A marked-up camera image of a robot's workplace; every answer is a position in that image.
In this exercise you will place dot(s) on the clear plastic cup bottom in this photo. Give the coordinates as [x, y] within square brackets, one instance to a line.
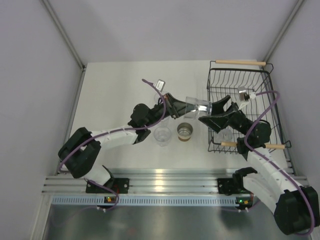
[162, 136]

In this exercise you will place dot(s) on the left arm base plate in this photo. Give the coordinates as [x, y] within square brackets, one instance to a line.
[118, 185]

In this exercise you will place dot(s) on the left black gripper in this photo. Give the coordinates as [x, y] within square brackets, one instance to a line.
[177, 107]

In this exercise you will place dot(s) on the steel cup cork base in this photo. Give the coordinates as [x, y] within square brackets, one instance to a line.
[184, 131]

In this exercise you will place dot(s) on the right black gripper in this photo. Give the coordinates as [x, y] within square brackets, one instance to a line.
[218, 121]

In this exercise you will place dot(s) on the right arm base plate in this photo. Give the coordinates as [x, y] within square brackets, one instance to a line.
[227, 186]

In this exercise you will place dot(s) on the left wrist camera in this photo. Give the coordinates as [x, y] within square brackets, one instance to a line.
[160, 85]

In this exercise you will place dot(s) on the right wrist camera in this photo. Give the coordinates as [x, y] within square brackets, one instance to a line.
[244, 97]

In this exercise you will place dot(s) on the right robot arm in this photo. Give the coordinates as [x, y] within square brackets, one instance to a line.
[295, 208]

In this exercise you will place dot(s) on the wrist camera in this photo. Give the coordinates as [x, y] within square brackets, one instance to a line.
[160, 85]
[244, 97]

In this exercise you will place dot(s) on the aluminium mounting rail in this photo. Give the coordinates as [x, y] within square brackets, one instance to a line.
[175, 182]

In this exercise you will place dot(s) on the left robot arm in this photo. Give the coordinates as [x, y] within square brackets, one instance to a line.
[82, 150]

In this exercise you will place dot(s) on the slotted grey cable duct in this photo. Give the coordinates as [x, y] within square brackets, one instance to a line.
[189, 201]

